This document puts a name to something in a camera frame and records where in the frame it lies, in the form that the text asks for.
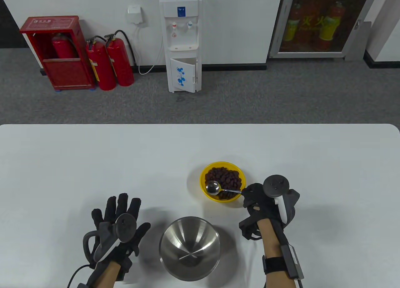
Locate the person's left hand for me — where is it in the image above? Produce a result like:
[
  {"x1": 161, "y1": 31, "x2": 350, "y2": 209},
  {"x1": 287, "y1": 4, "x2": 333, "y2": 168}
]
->
[{"x1": 92, "y1": 193, "x2": 151, "y2": 264}]

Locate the person's right hand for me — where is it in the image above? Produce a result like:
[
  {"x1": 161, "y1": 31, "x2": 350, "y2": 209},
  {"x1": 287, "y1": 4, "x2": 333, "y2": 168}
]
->
[{"x1": 239, "y1": 183, "x2": 300, "y2": 228}]

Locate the steel spoon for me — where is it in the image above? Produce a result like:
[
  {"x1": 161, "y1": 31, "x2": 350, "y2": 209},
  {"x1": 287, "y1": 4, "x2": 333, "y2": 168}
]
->
[{"x1": 205, "y1": 181, "x2": 246, "y2": 196}]

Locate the steel mixing bowl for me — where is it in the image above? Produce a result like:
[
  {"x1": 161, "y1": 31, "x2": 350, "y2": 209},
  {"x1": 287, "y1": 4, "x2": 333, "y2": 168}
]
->
[{"x1": 159, "y1": 216, "x2": 221, "y2": 281}]

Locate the dark forearm sensor box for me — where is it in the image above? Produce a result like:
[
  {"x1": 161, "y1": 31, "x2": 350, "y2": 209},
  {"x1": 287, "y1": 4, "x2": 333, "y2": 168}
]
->
[{"x1": 279, "y1": 244, "x2": 304, "y2": 281}]

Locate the person's right forearm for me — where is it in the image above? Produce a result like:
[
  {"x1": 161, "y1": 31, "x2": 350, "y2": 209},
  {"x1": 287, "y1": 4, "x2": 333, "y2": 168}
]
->
[{"x1": 256, "y1": 219, "x2": 297, "y2": 288}]

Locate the person's left forearm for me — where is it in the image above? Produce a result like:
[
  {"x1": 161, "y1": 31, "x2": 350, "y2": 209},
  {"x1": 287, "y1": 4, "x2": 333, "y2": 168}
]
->
[{"x1": 93, "y1": 261, "x2": 123, "y2": 288}]

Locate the yellow plastic bowl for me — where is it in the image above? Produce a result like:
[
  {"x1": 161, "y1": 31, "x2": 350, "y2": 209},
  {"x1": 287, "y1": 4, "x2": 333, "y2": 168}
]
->
[{"x1": 200, "y1": 161, "x2": 246, "y2": 204}]

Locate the grey handheld controller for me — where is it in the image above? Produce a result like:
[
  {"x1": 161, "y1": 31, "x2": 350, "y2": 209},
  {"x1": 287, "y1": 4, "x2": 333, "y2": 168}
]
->
[
  {"x1": 263, "y1": 175, "x2": 300, "y2": 224},
  {"x1": 83, "y1": 214, "x2": 138, "y2": 263}
]

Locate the red fire extinguisher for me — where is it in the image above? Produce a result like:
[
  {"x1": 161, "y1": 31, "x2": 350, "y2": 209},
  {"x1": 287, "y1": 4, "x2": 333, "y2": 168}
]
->
[
  {"x1": 52, "y1": 33, "x2": 78, "y2": 60},
  {"x1": 86, "y1": 36, "x2": 117, "y2": 91},
  {"x1": 104, "y1": 30, "x2": 137, "y2": 87}
]

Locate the red extinguisher cabinet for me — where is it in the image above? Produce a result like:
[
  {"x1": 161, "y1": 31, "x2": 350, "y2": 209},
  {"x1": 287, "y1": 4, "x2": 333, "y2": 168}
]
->
[{"x1": 19, "y1": 16, "x2": 96, "y2": 92}]

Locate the white water dispenser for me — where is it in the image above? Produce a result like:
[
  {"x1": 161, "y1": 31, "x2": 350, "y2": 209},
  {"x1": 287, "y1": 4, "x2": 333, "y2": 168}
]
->
[{"x1": 159, "y1": 0, "x2": 203, "y2": 93}]

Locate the grey cabinet side panel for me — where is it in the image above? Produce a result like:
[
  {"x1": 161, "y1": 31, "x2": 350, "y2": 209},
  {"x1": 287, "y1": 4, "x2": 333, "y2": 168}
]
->
[{"x1": 345, "y1": 19, "x2": 372, "y2": 62}]

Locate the glass fire hydrant cabinet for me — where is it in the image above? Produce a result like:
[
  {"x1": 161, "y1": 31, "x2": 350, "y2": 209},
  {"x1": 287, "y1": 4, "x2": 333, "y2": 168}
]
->
[{"x1": 268, "y1": 0, "x2": 380, "y2": 59}]

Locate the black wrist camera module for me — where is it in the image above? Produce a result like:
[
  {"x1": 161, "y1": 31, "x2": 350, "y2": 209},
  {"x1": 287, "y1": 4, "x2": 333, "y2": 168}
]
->
[
  {"x1": 239, "y1": 217, "x2": 262, "y2": 240},
  {"x1": 114, "y1": 257, "x2": 133, "y2": 282}
]

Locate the black forearm strap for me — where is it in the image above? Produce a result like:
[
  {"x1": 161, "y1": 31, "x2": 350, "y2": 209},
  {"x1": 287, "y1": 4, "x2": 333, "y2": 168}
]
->
[{"x1": 262, "y1": 255, "x2": 287, "y2": 275}]

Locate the black sensor cable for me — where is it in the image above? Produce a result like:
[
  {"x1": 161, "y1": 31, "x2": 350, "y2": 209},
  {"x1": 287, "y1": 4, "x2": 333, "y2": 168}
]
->
[{"x1": 67, "y1": 265, "x2": 94, "y2": 288}]

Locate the white power cable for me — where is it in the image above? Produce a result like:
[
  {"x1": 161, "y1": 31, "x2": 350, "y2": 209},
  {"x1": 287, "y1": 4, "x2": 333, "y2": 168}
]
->
[{"x1": 134, "y1": 24, "x2": 164, "y2": 75}]

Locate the white wall socket box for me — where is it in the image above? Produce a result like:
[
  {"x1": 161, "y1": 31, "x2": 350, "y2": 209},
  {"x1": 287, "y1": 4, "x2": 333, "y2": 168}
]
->
[{"x1": 127, "y1": 6, "x2": 145, "y2": 25}]

